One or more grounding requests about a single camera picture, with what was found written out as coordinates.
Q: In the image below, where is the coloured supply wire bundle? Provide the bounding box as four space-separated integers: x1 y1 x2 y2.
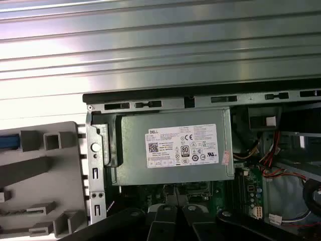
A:
233 130 310 184

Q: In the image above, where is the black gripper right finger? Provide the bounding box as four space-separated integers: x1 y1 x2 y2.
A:
177 187 303 241

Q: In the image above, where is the green motherboard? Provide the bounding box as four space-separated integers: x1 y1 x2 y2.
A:
120 160 266 224

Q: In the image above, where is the grey power supply unit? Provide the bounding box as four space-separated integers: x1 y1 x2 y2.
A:
111 107 236 187

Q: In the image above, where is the grey parts rack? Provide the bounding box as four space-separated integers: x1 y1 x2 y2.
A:
0 121 88 239

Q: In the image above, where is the white wire connector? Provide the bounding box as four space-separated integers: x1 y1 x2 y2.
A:
268 212 283 226

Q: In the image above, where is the black RAM slot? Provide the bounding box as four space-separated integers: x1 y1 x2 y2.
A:
225 175 236 216
237 173 249 214

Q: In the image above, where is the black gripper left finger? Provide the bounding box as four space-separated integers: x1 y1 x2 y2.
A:
59 187 178 241

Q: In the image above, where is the open black PC case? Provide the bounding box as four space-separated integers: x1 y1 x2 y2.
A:
82 88 321 241

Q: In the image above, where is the CPU socket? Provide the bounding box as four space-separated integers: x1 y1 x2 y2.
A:
187 181 214 199

